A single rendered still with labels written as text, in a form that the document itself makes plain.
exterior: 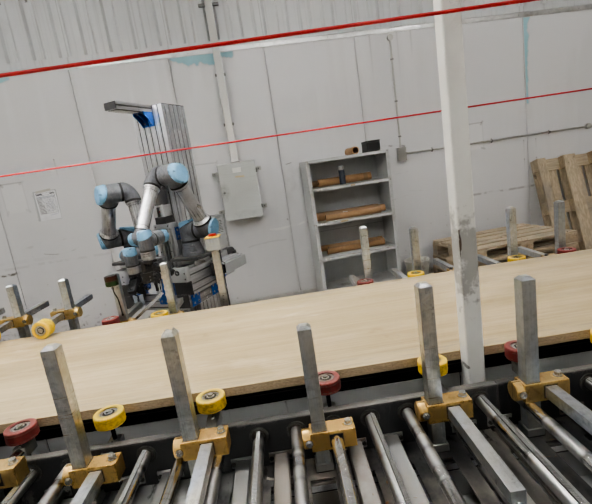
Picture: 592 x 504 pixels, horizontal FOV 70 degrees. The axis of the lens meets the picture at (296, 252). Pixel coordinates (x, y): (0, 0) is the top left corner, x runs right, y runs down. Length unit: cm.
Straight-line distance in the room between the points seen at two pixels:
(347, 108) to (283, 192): 118
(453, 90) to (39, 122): 454
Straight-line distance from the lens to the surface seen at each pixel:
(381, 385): 136
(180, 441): 118
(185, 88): 490
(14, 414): 155
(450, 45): 118
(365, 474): 115
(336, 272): 502
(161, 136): 302
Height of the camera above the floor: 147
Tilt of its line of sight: 11 degrees down
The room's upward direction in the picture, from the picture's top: 9 degrees counter-clockwise
